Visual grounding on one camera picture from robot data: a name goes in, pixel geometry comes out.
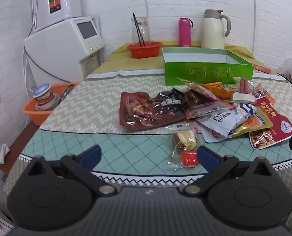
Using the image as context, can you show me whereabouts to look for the clear peanut packet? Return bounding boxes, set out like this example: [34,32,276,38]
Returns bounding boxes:
[177,77,221,102]

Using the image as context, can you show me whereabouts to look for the pink thermos bottle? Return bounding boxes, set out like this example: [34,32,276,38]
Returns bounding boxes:
[178,18,194,48]

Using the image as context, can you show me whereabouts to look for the white wall pipe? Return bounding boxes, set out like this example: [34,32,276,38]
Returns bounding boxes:
[250,0,258,57]

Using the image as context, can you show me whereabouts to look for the metal hose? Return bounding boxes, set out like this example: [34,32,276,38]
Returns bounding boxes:
[30,0,42,29]

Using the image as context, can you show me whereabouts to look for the red nut packet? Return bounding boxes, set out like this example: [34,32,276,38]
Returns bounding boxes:
[249,96,292,151]

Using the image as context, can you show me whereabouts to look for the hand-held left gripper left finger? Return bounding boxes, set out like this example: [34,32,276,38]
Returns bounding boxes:
[28,145,117,197]

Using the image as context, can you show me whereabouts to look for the glass pitcher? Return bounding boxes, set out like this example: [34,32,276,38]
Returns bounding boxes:
[131,17,151,45]

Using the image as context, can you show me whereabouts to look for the brown clear snack packet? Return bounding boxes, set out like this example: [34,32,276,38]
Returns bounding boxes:
[184,89,220,112]

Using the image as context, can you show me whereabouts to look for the yellow snack packet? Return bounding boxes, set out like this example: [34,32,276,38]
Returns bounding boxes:
[232,117,260,138]

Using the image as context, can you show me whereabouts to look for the stacked cups in basin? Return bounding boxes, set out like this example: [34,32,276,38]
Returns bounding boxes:
[32,84,61,112]

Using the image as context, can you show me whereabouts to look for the green cardboard box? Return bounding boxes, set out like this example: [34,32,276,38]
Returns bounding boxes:
[162,47,255,86]

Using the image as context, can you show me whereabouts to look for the red plastic basket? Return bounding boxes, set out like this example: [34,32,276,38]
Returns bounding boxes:
[126,41,163,59]

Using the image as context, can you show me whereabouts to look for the cream thermal carafe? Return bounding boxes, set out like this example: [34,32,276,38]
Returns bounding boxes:
[201,9,231,50]

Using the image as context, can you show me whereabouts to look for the pastry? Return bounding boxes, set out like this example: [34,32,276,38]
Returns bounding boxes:
[166,125,203,171]

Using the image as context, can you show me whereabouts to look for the orange foil snack packet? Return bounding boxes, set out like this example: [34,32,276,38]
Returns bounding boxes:
[256,84,276,104]

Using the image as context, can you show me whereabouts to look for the red sausage pack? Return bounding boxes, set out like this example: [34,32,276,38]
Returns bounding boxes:
[239,77,255,97]

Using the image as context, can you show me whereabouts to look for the black chopsticks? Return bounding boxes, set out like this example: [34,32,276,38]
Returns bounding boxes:
[132,12,146,47]

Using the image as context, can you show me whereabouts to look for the small white snack packet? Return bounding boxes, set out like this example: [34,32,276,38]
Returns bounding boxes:
[232,92,256,104]

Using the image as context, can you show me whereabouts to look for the white and blue snack packet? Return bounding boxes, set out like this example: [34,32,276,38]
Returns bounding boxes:
[197,103,258,143]

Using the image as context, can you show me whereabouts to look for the metal lid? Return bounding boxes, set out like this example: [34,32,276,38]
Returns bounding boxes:
[58,85,74,106]

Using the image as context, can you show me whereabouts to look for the yellow tablecloth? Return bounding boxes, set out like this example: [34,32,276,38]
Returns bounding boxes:
[90,40,280,76]

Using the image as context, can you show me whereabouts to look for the dark red snack packet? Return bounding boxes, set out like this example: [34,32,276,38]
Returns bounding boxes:
[119,91,186,131]

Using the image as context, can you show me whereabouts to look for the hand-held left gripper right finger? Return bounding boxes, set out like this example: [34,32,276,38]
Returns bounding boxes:
[183,146,274,197]

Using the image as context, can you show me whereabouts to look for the orange plastic basin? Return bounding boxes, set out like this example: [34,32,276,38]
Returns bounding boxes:
[22,82,80,126]

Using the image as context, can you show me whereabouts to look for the white wall water purifier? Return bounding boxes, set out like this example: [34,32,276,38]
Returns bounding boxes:
[25,0,82,33]

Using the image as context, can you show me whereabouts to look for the black snack packet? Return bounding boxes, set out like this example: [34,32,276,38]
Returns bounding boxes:
[158,88,189,118]

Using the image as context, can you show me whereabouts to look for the beige zigzag tablecloth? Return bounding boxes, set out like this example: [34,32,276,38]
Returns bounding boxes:
[3,69,292,203]

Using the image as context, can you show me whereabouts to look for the white water dispenser with screen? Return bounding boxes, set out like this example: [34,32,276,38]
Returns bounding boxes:
[23,16,105,83]

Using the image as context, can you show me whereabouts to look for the red envelope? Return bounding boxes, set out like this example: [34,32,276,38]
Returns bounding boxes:
[253,64,272,75]

